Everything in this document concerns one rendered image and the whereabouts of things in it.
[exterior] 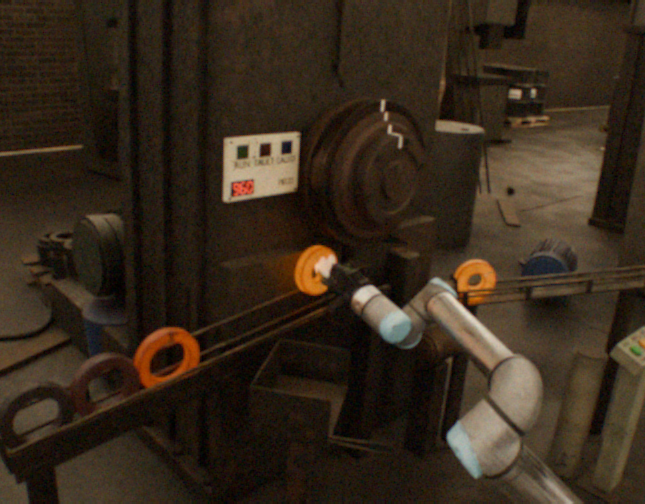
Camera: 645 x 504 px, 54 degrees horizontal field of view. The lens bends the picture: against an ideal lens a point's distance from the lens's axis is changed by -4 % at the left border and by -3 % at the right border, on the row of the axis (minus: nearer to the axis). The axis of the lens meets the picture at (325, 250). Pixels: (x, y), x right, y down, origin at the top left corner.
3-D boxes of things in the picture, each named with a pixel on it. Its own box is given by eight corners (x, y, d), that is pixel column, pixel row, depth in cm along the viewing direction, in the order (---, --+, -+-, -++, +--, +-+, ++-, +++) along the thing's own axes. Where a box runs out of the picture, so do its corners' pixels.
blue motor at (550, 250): (513, 301, 400) (522, 249, 389) (530, 273, 448) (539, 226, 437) (563, 313, 387) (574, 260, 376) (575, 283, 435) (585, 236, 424)
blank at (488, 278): (465, 305, 242) (468, 309, 238) (445, 274, 236) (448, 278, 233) (500, 282, 240) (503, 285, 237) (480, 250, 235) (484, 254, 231)
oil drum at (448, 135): (380, 232, 513) (390, 120, 483) (427, 221, 552) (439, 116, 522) (439, 255, 473) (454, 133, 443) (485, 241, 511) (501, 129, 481)
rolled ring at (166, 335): (124, 369, 164) (119, 363, 166) (165, 405, 175) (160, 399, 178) (175, 318, 169) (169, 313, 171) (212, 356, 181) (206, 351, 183)
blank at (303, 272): (292, 254, 196) (299, 256, 194) (329, 238, 206) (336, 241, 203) (296, 299, 202) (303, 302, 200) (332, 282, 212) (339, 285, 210)
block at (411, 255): (379, 310, 241) (385, 249, 233) (393, 304, 247) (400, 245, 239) (400, 320, 234) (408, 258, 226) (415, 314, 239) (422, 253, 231)
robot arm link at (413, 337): (433, 330, 195) (421, 319, 185) (406, 356, 196) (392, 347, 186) (414, 309, 200) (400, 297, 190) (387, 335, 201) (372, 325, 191)
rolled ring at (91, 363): (134, 345, 162) (128, 340, 165) (65, 375, 151) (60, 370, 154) (147, 402, 170) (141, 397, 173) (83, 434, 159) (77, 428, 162)
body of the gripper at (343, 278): (348, 257, 197) (375, 280, 190) (341, 280, 201) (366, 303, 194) (330, 262, 192) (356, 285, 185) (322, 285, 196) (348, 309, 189)
